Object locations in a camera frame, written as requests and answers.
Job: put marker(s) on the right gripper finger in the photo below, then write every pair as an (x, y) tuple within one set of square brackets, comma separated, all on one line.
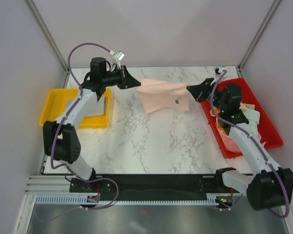
[(208, 82), (195, 90)]

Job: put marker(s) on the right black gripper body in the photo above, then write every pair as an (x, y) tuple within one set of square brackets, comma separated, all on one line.
[(207, 93)]

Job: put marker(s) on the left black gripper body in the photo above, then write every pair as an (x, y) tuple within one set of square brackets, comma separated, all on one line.
[(115, 78)]

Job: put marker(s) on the pink towel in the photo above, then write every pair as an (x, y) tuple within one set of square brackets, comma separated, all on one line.
[(159, 94)]

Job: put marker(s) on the grey towel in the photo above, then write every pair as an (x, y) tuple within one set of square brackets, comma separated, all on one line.
[(90, 108)]

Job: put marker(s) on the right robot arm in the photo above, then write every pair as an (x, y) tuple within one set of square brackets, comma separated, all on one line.
[(270, 185)]

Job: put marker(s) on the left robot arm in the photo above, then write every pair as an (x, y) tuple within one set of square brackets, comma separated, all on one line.
[(60, 139)]

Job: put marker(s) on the mint green towel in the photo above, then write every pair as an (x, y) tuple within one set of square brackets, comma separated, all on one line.
[(253, 117)]

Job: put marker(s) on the yellow plastic tray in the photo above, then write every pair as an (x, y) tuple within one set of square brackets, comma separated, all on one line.
[(59, 99)]

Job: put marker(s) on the red plastic tray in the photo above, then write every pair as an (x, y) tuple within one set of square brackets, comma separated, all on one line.
[(269, 135)]

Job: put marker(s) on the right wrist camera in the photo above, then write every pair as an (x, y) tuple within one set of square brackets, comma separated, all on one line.
[(220, 70)]

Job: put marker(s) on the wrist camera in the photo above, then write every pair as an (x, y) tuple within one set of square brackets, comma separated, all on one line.
[(220, 70), (117, 55)]

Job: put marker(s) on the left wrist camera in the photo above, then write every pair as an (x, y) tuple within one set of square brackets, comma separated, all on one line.
[(117, 55)]

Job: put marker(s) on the right aluminium frame post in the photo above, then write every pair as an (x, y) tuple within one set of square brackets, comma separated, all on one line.
[(263, 26)]

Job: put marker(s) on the aluminium frame post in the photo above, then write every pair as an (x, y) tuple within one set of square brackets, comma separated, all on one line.
[(263, 26), (47, 34)]

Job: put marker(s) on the slotted cable duct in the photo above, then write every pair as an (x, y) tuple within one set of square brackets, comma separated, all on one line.
[(207, 200)]

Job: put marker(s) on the left aluminium frame post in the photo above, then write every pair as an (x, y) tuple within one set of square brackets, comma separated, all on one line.
[(47, 34)]

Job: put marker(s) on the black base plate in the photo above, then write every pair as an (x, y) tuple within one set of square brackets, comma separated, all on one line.
[(157, 195)]

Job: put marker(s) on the aluminium frame rail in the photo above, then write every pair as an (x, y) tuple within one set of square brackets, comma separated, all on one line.
[(110, 183)]

